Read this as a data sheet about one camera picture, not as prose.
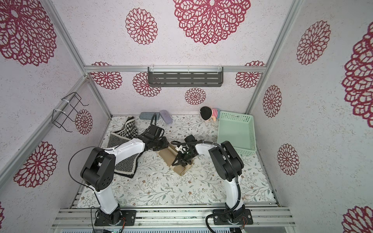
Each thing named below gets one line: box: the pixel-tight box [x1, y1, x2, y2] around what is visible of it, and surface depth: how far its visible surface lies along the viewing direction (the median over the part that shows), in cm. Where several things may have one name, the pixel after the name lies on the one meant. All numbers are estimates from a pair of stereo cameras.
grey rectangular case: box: [139, 112, 161, 121], surface depth 119 cm
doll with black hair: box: [199, 105, 221, 122], surface depth 118 cm
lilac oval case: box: [159, 109, 174, 125], surface depth 119 cm
